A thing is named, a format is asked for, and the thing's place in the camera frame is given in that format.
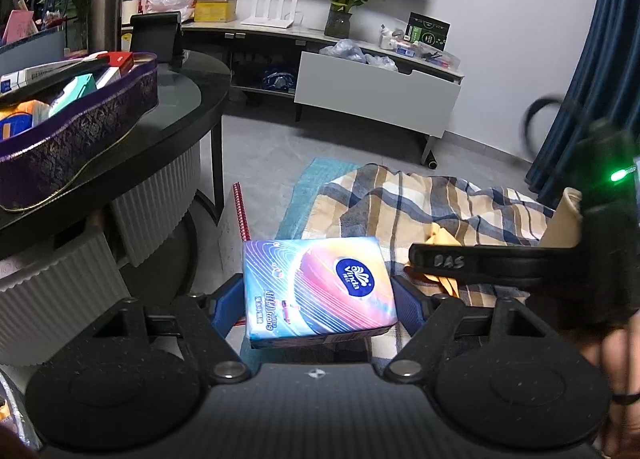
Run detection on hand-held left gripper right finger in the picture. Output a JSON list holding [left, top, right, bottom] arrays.
[[385, 275, 547, 384]]

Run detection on grey ribbed stool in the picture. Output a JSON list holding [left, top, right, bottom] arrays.
[[110, 142, 201, 267], [0, 226, 133, 367]]

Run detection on blue curtain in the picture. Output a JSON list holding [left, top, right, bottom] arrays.
[[525, 0, 640, 200]]

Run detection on crumpled plastic bags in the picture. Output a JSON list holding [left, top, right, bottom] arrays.
[[320, 38, 399, 71]]

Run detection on pile of assorted packets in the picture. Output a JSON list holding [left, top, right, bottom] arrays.
[[0, 52, 135, 140]]

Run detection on black strap loop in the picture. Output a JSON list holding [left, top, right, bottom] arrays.
[[522, 96, 568, 165]]

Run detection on round black table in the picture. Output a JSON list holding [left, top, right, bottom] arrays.
[[0, 49, 232, 260]]

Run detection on red spiral notebook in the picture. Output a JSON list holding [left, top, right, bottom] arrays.
[[232, 182, 251, 242]]

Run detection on pink card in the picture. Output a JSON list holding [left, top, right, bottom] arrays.
[[1, 10, 38, 45]]

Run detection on teal mat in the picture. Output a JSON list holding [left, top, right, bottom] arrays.
[[277, 156, 362, 240]]

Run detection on yellow box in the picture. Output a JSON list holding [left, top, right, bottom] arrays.
[[193, 0, 238, 23]]

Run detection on black tablet stand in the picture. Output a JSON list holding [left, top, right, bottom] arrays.
[[130, 12, 183, 65]]

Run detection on purple patterned tray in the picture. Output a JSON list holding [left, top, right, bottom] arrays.
[[0, 52, 160, 212]]

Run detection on white drawer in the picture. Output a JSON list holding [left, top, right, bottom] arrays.
[[294, 50, 462, 140]]

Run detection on yellow cloth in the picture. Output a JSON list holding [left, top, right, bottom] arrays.
[[405, 223, 463, 299]]

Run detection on blue plastic bag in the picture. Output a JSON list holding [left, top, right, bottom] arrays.
[[262, 69, 296, 91]]

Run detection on white router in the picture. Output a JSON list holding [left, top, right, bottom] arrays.
[[241, 0, 303, 30]]

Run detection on plaid blanket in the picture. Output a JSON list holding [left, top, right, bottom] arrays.
[[302, 163, 583, 375]]

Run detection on pile of small items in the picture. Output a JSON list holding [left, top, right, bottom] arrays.
[[377, 26, 461, 69]]

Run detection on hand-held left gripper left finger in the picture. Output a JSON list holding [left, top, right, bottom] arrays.
[[95, 275, 251, 385]]

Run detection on white television stand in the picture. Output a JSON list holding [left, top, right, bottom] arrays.
[[122, 19, 465, 167]]

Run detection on person's right hand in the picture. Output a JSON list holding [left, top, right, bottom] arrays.
[[582, 311, 640, 457]]

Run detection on black and green box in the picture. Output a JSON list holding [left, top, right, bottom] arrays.
[[405, 12, 451, 51]]

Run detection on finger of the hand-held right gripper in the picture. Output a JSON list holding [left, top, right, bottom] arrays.
[[409, 239, 586, 290]]

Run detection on steel thermos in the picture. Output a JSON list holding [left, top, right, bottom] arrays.
[[89, 0, 123, 54]]

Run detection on grey storage bin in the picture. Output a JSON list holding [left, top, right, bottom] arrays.
[[0, 29, 67, 75]]

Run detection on colourful tissue pack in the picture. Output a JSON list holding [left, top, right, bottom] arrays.
[[242, 236, 399, 350]]

